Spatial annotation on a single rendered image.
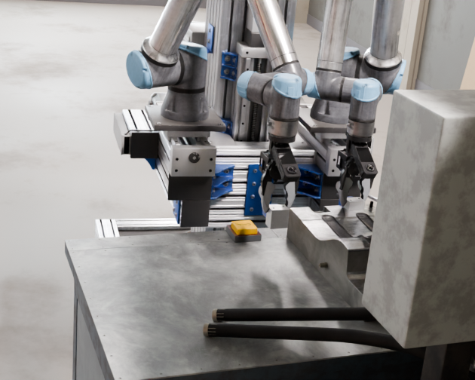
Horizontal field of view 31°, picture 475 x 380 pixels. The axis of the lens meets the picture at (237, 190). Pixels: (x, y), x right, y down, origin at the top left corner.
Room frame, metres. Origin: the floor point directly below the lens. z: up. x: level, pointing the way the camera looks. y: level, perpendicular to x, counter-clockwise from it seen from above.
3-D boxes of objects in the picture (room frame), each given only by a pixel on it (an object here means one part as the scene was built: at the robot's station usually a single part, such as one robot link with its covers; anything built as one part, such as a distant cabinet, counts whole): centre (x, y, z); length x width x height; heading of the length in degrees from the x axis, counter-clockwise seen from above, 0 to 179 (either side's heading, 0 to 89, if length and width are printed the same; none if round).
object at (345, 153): (2.37, -0.33, 1.04); 0.09 x 0.08 x 0.12; 21
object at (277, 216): (2.17, -0.09, 0.93); 0.13 x 0.05 x 0.05; 21
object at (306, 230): (2.11, -0.36, 0.87); 0.50 x 0.26 x 0.14; 21
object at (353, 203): (2.39, -0.32, 0.89); 0.13 x 0.05 x 0.05; 21
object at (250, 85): (2.23, -0.04, 1.25); 0.11 x 0.11 x 0.08; 44
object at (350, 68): (2.76, -0.30, 1.20); 0.13 x 0.12 x 0.14; 76
